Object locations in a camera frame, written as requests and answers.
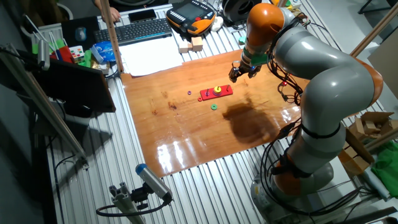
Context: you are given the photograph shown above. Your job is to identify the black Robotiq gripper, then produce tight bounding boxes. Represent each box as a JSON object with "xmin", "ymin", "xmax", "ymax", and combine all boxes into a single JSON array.
[{"xmin": 229, "ymin": 60, "xmax": 262, "ymax": 83}]

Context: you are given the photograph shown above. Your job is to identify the red Hanoi base with pegs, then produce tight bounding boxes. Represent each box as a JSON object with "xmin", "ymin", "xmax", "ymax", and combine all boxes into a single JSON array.
[{"xmin": 199, "ymin": 83, "xmax": 234, "ymax": 101}]

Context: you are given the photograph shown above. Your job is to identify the person bare hand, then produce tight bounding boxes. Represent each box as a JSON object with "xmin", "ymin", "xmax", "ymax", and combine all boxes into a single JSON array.
[{"xmin": 109, "ymin": 7, "xmax": 122, "ymax": 22}]

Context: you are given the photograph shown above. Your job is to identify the white rounded plastic object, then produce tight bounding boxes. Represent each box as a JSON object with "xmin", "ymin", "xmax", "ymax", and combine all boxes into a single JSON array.
[{"xmin": 211, "ymin": 16, "xmax": 224, "ymax": 32}]

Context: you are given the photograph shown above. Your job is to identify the black round spool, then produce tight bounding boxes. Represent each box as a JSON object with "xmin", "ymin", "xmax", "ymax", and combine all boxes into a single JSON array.
[{"xmin": 222, "ymin": 0, "xmax": 262, "ymax": 24}]

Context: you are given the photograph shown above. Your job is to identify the black orange teach pendant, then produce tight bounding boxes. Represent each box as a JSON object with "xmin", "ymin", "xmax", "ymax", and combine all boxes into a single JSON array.
[{"xmin": 165, "ymin": 0, "xmax": 216, "ymax": 35}]

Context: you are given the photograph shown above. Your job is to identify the glossy wooden board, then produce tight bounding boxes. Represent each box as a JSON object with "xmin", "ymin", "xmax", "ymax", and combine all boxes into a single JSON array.
[{"xmin": 120, "ymin": 49, "xmax": 310, "ymax": 178}]

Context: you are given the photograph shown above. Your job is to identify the white paper sheet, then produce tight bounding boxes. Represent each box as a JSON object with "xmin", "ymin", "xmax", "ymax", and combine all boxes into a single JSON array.
[{"xmin": 119, "ymin": 37, "xmax": 183, "ymax": 77}]

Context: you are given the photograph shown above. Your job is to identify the black smartphone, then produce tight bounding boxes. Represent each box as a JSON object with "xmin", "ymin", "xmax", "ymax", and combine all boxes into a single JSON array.
[{"xmin": 128, "ymin": 9, "xmax": 157, "ymax": 23}]

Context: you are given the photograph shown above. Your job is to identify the black computer keyboard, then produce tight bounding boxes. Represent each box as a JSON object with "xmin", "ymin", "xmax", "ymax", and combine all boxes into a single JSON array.
[{"xmin": 93, "ymin": 17, "xmax": 173, "ymax": 46}]

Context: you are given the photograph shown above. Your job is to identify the wooden pole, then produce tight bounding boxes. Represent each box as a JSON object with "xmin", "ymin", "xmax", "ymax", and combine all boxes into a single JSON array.
[
  {"xmin": 99, "ymin": 0, "xmax": 124, "ymax": 73},
  {"xmin": 350, "ymin": 2, "xmax": 398, "ymax": 57}
]

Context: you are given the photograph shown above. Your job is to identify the cardboard box with wood pieces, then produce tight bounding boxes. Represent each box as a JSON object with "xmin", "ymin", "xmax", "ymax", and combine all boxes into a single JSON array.
[{"xmin": 337, "ymin": 111, "xmax": 398, "ymax": 177}]

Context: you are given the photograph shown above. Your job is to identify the blue plastic packet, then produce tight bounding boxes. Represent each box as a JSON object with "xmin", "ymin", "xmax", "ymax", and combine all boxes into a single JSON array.
[{"xmin": 93, "ymin": 40, "xmax": 116, "ymax": 62}]

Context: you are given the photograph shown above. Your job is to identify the grey computer mouse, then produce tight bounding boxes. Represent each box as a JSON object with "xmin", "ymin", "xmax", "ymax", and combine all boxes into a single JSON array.
[{"xmin": 75, "ymin": 26, "xmax": 87, "ymax": 42}]

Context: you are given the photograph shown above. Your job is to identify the colourful puzzle cube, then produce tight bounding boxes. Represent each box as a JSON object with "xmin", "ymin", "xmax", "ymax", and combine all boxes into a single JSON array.
[{"xmin": 68, "ymin": 45, "xmax": 85, "ymax": 64}]

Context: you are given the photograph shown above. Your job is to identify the black flat monitor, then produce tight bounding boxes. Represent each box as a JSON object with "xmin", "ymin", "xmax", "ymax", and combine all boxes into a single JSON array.
[{"xmin": 30, "ymin": 58, "xmax": 116, "ymax": 113}]

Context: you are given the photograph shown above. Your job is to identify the green cloth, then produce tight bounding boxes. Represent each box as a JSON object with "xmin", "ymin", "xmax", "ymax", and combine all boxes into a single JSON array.
[{"xmin": 371, "ymin": 141, "xmax": 398, "ymax": 198}]

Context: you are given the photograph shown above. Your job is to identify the black mouse pad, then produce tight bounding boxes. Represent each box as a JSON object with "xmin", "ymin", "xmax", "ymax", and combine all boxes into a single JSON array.
[{"xmin": 61, "ymin": 16, "xmax": 101, "ymax": 52}]

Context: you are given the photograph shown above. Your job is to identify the red box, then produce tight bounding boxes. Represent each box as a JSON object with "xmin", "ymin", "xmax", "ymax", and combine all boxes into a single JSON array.
[{"xmin": 49, "ymin": 45, "xmax": 75, "ymax": 63}]

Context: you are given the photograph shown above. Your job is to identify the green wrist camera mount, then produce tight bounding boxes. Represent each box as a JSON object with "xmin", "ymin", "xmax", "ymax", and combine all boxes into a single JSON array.
[{"xmin": 242, "ymin": 48, "xmax": 269, "ymax": 66}]

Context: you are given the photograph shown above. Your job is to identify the silver camera with blue cap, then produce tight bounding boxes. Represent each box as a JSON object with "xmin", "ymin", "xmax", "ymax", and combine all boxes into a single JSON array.
[{"xmin": 135, "ymin": 163, "xmax": 174, "ymax": 203}]

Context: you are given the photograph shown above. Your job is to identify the aluminium profile camera mount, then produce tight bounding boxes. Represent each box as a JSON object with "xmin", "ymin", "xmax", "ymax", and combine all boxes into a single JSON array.
[{"xmin": 108, "ymin": 182, "xmax": 146, "ymax": 224}]

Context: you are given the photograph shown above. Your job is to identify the black camera cable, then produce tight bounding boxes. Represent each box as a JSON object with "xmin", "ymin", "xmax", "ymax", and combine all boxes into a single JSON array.
[{"xmin": 95, "ymin": 198, "xmax": 172, "ymax": 218}]

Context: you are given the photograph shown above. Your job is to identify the silver camera on frame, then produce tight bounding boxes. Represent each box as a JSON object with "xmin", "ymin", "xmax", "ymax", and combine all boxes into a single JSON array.
[{"xmin": 37, "ymin": 39, "xmax": 50, "ymax": 71}]

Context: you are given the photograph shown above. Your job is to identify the diagonal aluminium frame bar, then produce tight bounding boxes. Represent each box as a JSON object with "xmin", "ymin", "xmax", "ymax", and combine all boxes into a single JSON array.
[{"xmin": 0, "ymin": 46, "xmax": 90, "ymax": 169}]

